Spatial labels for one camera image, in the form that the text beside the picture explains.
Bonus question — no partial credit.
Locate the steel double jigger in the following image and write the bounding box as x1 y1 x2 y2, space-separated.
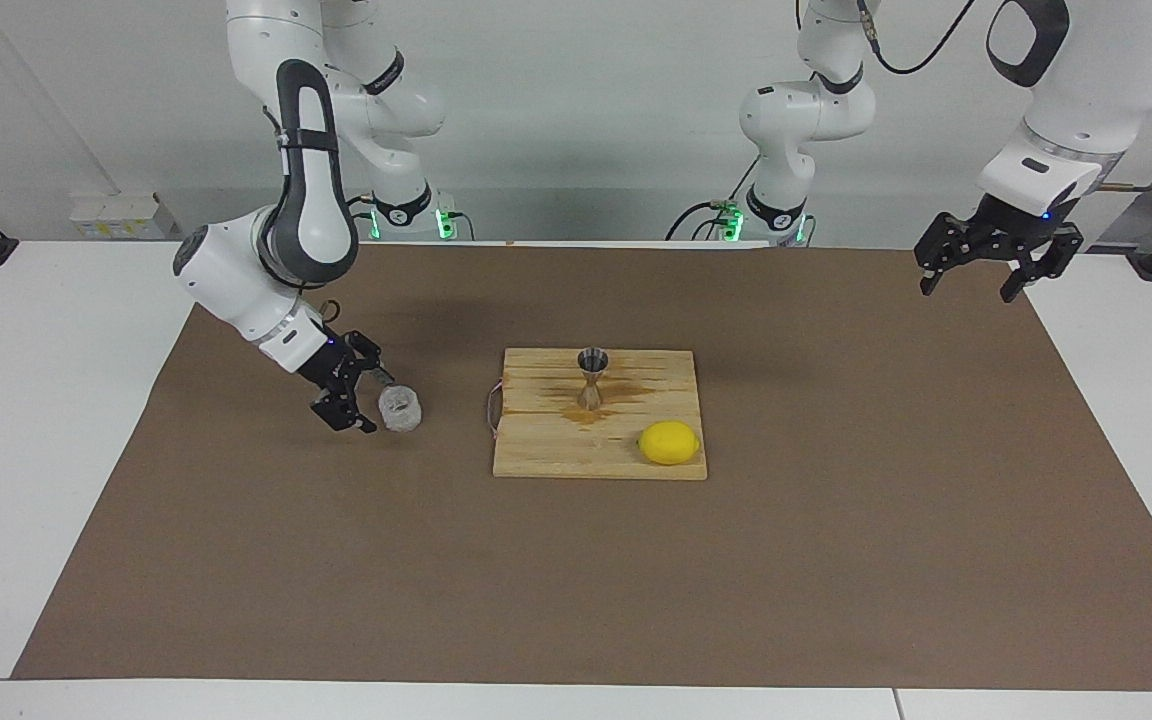
576 347 610 412

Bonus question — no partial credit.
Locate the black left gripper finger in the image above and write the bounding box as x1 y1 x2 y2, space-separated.
914 213 987 297
999 230 1084 303

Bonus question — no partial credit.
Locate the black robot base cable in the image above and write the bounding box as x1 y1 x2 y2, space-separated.
346 193 382 242
666 155 767 242

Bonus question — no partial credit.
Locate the white power strip box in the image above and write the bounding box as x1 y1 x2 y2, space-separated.
69 192 179 240

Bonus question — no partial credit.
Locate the yellow lemon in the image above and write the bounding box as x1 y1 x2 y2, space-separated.
638 421 702 467

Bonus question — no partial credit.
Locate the wooden cutting board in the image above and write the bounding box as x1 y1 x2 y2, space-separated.
484 347 709 482

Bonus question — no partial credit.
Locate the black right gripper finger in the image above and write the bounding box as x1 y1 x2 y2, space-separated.
344 330 395 388
312 390 377 434

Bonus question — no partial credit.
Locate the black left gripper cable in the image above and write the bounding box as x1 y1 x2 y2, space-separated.
851 0 1152 193

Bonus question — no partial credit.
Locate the brown table mat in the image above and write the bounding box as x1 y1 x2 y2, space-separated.
11 240 1152 693

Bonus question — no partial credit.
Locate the small clear glass cup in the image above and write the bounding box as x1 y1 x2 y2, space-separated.
377 384 425 433

